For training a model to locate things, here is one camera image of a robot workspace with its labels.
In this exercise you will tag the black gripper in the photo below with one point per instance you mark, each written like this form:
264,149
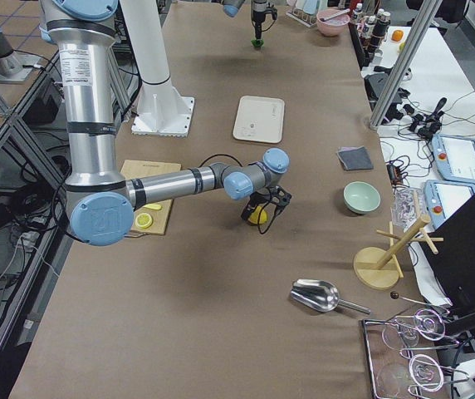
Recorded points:
257,11
251,207

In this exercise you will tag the whole yellow lemon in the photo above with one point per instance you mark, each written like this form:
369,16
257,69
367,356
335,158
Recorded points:
259,216

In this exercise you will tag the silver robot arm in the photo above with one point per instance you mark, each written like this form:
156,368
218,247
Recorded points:
101,202
232,7

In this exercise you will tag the beige plastic tray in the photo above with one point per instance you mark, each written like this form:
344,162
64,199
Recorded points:
259,119

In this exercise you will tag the pink bowl with ice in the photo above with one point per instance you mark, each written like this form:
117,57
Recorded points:
331,23

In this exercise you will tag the mint green bowl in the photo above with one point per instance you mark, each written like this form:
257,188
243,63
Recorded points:
361,197

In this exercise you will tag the grey folded cloth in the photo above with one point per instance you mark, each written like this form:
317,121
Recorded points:
354,158

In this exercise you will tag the yellow lemon peel piece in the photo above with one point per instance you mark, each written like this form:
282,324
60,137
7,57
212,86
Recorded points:
153,206

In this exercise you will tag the wooden cutting board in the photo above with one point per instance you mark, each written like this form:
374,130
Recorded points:
139,169

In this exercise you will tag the lemon half slice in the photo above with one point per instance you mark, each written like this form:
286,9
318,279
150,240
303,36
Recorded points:
143,220

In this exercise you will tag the metal scoop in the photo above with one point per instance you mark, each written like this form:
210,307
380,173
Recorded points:
322,296

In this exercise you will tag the wooden mug tree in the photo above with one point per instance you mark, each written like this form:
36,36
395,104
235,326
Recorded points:
379,268

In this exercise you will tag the orange fruit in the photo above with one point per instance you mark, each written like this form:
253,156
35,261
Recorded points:
397,35

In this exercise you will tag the blue teach pendant near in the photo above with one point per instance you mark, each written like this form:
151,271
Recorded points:
444,198

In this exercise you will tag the blue teach pendant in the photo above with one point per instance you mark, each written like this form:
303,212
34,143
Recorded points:
455,157
444,198

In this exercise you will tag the blue teach pendant far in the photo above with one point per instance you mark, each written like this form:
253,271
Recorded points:
455,157

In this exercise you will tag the black monitor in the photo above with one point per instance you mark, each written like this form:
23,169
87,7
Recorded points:
454,264

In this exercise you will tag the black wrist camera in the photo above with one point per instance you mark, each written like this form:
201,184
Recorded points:
280,197

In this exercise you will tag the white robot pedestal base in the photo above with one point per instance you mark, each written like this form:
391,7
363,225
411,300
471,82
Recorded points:
160,110

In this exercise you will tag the aluminium frame post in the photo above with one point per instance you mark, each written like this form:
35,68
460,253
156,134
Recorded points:
416,35

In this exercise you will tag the metal wire glass rack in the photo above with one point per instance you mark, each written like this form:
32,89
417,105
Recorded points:
401,355

